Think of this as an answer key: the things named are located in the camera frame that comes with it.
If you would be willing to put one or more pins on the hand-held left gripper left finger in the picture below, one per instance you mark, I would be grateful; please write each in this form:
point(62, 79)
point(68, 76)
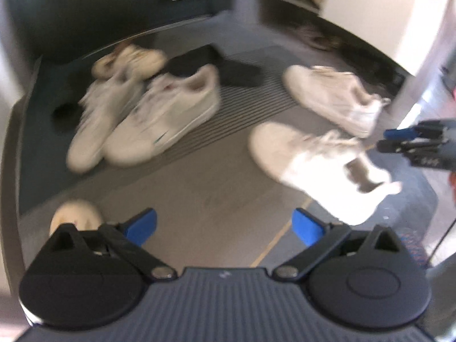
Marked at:
point(142, 226)

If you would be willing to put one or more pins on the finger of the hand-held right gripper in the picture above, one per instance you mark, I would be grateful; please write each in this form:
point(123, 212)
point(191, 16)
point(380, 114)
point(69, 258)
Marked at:
point(395, 146)
point(399, 134)

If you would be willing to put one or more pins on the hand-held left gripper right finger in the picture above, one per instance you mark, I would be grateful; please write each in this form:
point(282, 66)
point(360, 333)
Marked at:
point(306, 226)

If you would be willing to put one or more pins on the white sneaker with heel loop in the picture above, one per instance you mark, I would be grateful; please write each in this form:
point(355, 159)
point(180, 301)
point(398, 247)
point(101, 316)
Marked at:
point(320, 89)
point(302, 164)

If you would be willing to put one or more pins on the white fuzzy boot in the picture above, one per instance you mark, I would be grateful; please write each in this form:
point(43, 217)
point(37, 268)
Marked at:
point(76, 213)

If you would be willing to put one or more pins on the white sneaker green accent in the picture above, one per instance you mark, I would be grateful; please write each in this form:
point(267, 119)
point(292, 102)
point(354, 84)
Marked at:
point(96, 128)
point(160, 121)

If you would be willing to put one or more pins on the black slide sandal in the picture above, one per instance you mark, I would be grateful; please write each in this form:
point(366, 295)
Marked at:
point(192, 60)
point(242, 74)

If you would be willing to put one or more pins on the white shoe cabinet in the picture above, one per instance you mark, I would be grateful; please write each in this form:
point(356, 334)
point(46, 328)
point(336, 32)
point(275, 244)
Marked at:
point(285, 7)

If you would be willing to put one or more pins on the patterned blue red fabric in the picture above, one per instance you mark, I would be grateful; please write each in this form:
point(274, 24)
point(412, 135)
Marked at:
point(413, 249)

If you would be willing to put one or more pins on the brown sandal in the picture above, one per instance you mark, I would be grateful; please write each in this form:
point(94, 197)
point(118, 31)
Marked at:
point(317, 37)

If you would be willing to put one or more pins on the grey ribbed door mat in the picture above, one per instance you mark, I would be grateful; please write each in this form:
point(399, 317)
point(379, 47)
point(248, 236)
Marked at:
point(249, 107)

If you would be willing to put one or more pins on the dark entrance door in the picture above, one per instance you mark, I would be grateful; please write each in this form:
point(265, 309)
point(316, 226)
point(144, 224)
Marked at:
point(89, 7)

